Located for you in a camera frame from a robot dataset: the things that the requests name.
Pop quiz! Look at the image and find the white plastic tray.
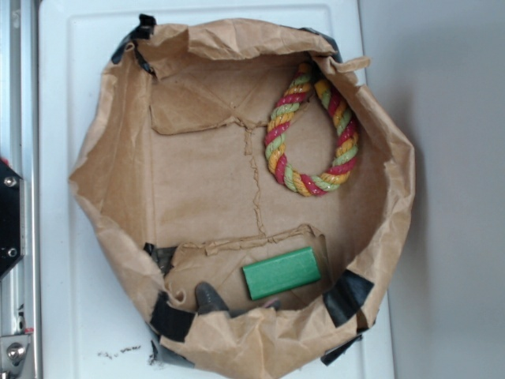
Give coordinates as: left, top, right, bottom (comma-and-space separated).
37, 3, 395, 379

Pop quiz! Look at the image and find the aluminium frame rail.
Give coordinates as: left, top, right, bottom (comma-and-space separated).
1, 1, 43, 378

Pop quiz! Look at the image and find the green rectangular block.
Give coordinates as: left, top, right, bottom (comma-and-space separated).
242, 246, 321, 300

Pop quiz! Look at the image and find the black mounting bracket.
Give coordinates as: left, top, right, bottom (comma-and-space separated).
0, 159, 23, 280

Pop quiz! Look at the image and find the brown paper bag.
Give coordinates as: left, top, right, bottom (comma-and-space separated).
69, 16, 415, 378

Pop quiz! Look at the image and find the silver corner bracket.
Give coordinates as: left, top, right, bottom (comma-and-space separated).
1, 334, 35, 379

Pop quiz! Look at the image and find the multicolored braided rope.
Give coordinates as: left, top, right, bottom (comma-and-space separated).
264, 62, 360, 197

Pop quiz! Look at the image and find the dark gray object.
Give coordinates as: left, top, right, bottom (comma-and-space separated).
195, 282, 230, 315

